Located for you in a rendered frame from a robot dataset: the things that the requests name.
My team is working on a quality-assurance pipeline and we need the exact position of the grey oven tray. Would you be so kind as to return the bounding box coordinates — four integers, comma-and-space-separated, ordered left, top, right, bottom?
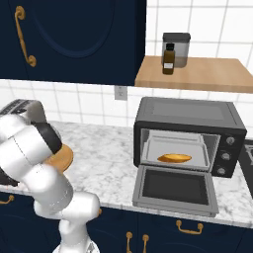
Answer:
141, 132, 212, 172

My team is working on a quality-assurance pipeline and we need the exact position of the golden baguette bread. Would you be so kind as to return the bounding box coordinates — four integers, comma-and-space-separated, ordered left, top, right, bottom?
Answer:
156, 152, 193, 165

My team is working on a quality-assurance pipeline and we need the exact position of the black toaster oven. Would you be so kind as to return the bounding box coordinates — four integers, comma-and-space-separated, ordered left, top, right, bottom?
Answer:
132, 96, 248, 179

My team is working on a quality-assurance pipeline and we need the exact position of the grey toaster oven door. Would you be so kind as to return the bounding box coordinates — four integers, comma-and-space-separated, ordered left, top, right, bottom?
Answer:
131, 164, 220, 218

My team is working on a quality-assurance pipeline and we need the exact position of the navy base cupboard door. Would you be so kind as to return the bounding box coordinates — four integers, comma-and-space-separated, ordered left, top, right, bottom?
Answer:
86, 207, 139, 253

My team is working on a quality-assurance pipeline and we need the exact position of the silver toaster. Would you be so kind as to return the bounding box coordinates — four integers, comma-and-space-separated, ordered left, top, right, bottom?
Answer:
0, 98, 47, 126

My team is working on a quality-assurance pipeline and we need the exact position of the round wooden board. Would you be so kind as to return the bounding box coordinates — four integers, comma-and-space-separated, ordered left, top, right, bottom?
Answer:
43, 142, 74, 173

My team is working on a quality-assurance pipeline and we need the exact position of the brown glass bottle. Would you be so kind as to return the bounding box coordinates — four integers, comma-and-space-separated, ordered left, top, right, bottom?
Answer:
162, 42, 176, 76

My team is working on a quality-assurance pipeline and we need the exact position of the grey canister with black lid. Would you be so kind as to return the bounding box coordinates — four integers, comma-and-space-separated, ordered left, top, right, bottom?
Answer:
161, 32, 192, 69

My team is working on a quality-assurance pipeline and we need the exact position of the navy drawer front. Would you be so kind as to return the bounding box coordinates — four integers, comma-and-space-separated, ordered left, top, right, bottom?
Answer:
137, 211, 247, 253

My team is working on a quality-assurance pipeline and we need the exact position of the navy base cupboard front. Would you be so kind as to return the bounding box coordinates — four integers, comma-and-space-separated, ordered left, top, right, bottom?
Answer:
0, 190, 62, 253

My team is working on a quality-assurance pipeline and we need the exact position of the grey wall socket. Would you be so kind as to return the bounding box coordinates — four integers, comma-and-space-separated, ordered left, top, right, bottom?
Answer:
114, 85, 128, 102

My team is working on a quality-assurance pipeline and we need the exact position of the wooden wall shelf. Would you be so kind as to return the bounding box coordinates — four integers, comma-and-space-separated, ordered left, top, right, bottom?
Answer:
134, 54, 253, 95

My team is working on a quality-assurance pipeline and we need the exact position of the navy wall cupboard door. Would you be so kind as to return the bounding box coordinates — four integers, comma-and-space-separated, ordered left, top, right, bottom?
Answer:
0, 0, 147, 87

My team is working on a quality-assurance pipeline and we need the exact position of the gold base cupboard handle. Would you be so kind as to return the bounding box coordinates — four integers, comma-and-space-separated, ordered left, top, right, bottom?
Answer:
0, 194, 16, 206
126, 231, 133, 253
141, 233, 150, 253

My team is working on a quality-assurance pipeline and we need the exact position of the gold drawer handle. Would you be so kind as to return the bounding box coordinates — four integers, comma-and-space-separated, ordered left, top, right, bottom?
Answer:
175, 219, 205, 236

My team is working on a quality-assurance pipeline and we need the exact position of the gold wall cupboard handle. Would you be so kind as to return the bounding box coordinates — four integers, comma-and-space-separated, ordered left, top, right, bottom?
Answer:
14, 5, 38, 68

